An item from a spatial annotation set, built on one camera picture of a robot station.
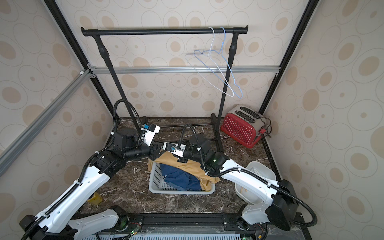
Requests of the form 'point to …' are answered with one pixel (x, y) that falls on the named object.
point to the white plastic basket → (158, 185)
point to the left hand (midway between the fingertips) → (171, 146)
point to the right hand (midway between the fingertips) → (177, 141)
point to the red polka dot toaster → (244, 125)
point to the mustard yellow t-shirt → (193, 168)
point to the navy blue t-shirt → (179, 179)
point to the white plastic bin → (249, 196)
